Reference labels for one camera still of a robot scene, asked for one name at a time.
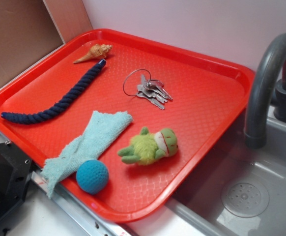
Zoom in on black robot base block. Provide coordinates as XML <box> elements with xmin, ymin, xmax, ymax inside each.
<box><xmin>0</xmin><ymin>143</ymin><xmax>32</xmax><ymax>220</ymax></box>

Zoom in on red plastic tray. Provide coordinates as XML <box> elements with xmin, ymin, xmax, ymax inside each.
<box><xmin>0</xmin><ymin>29</ymin><xmax>254</xmax><ymax>223</ymax></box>

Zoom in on green plush frog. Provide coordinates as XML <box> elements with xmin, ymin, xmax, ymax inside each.
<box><xmin>117</xmin><ymin>127</ymin><xmax>178</xmax><ymax>166</ymax></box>

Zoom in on light blue cloth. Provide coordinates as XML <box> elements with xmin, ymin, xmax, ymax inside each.
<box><xmin>41</xmin><ymin>111</ymin><xmax>133</xmax><ymax>198</ymax></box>

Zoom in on blue textured ball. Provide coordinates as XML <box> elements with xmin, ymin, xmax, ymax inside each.
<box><xmin>76</xmin><ymin>160</ymin><xmax>109</xmax><ymax>195</ymax></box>

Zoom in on tan conch seashell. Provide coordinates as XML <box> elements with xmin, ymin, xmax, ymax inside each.
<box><xmin>73</xmin><ymin>44</ymin><xmax>113</xmax><ymax>64</ymax></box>

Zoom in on grey plastic sink basin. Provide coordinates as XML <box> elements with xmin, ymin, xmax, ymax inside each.
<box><xmin>167</xmin><ymin>115</ymin><xmax>286</xmax><ymax>236</ymax></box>

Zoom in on sink drain cover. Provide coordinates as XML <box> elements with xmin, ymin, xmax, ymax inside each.
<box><xmin>221</xmin><ymin>180</ymin><xmax>270</xmax><ymax>218</ymax></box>

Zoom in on grey curved faucet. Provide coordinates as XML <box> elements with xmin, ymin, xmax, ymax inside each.
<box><xmin>244</xmin><ymin>33</ymin><xmax>286</xmax><ymax>149</ymax></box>

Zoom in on brown cardboard panel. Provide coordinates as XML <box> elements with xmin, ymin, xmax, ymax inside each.
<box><xmin>0</xmin><ymin>0</ymin><xmax>92</xmax><ymax>88</ymax></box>

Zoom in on silver keys on ring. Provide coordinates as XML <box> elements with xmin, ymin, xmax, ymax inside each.
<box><xmin>122</xmin><ymin>68</ymin><xmax>173</xmax><ymax>110</ymax></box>

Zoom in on navy blue rope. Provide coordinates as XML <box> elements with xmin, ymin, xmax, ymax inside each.
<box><xmin>0</xmin><ymin>59</ymin><xmax>107</xmax><ymax>125</ymax></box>

